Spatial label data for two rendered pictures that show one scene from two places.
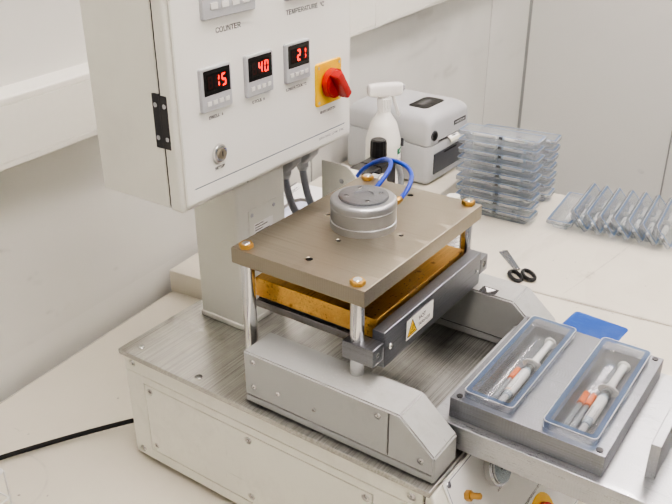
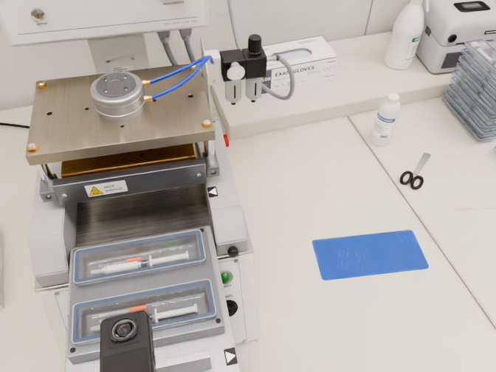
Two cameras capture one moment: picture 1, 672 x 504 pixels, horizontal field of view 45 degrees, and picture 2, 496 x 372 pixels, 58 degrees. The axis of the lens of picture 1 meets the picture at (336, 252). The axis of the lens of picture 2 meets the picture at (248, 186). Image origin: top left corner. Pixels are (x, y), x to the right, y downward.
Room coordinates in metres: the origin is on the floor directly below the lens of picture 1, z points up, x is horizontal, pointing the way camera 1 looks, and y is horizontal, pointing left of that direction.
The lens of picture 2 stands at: (0.60, -0.55, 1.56)
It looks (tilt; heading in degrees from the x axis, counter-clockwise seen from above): 49 degrees down; 42
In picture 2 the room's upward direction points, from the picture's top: 1 degrees clockwise
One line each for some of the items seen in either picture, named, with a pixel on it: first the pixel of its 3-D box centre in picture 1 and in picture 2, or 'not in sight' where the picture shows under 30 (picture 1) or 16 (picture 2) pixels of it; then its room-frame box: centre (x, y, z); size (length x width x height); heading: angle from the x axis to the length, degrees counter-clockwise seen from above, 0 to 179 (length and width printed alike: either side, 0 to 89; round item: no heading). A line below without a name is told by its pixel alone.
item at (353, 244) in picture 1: (350, 231); (135, 103); (0.91, -0.02, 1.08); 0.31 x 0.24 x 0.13; 145
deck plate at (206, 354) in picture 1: (339, 345); (139, 168); (0.89, 0.00, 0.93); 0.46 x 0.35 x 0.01; 55
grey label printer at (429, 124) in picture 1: (408, 133); (452, 26); (1.90, -0.18, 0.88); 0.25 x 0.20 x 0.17; 54
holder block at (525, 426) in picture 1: (559, 386); (145, 288); (0.73, -0.24, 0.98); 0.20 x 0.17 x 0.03; 145
